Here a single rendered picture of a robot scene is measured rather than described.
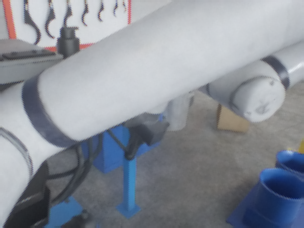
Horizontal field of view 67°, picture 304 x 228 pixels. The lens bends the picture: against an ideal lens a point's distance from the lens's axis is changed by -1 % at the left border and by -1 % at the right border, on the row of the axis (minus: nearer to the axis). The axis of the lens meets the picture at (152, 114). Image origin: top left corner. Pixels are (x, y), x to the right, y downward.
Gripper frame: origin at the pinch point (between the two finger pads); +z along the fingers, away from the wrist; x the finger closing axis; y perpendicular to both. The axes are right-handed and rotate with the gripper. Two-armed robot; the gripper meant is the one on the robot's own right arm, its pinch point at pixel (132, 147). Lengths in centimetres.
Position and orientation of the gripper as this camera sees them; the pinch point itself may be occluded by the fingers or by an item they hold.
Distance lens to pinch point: 70.3
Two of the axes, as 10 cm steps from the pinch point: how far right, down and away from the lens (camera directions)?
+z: -2.9, 7.3, 6.1
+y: 7.0, -2.8, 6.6
